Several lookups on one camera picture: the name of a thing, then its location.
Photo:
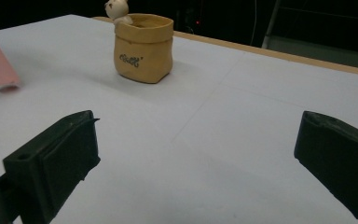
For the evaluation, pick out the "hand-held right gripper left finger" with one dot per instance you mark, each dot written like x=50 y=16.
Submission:
x=56 y=161

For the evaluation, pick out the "yellow sack-shaped pot with bear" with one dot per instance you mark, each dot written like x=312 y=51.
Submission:
x=143 y=53

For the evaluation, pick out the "metal stand frame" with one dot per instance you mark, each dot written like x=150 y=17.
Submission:
x=317 y=51

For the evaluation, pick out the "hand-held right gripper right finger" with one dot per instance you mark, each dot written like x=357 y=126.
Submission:
x=341 y=158

